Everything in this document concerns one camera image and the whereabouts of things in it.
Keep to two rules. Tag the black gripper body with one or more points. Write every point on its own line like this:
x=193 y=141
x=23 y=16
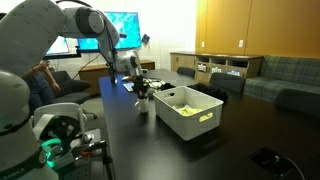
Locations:
x=140 y=86

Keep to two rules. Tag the yellow microfibre cloth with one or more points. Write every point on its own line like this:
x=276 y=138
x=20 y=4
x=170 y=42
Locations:
x=188 y=110

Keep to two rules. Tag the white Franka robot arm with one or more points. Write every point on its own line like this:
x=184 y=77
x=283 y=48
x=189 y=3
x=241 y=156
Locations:
x=20 y=50

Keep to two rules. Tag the small dark cup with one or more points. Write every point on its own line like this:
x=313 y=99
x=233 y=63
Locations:
x=150 y=94

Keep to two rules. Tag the white plastic box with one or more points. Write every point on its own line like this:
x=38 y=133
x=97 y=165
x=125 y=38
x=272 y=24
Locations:
x=186 y=128

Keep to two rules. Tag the small printed box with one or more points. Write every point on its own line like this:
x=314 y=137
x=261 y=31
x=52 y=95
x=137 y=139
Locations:
x=202 y=68
x=216 y=70
x=234 y=72

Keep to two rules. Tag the white ceramic mug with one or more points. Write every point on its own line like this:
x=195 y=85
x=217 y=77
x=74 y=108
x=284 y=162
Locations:
x=143 y=106

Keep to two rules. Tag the tablet with grey screen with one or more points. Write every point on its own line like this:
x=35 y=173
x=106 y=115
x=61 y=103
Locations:
x=128 y=87

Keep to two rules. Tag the low wooden bench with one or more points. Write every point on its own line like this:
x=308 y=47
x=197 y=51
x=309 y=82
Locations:
x=93 y=73

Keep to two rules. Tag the wooden sideboard with shelves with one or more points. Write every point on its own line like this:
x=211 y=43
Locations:
x=183 y=62

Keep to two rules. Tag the black fabric bundle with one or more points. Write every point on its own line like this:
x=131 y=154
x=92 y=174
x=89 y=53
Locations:
x=213 y=90

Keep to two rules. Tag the black office chair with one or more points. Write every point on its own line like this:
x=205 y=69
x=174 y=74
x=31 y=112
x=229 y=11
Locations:
x=71 y=91

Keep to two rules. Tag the white curved device green glow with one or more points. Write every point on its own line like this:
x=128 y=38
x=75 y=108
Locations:
x=63 y=108

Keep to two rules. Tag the black boom bar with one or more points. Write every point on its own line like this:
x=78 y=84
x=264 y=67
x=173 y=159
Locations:
x=63 y=55

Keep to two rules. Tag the perforated metal plate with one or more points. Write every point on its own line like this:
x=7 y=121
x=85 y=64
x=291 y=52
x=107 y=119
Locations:
x=85 y=168

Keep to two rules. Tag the person in dark top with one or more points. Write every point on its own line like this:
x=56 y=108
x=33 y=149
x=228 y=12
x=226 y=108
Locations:
x=40 y=90

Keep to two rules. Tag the green plaid sofa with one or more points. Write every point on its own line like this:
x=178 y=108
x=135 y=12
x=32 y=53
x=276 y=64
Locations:
x=286 y=71

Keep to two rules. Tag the small wall picture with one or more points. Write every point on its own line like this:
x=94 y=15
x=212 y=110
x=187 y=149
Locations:
x=145 y=38

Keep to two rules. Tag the large wall screen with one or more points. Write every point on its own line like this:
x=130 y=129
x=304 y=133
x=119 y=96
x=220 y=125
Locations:
x=128 y=30

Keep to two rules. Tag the white wall plate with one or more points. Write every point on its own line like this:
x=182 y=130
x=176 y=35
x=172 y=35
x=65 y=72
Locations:
x=240 y=43
x=203 y=44

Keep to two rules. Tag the pale wall screen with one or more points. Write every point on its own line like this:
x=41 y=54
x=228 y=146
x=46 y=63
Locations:
x=58 y=48

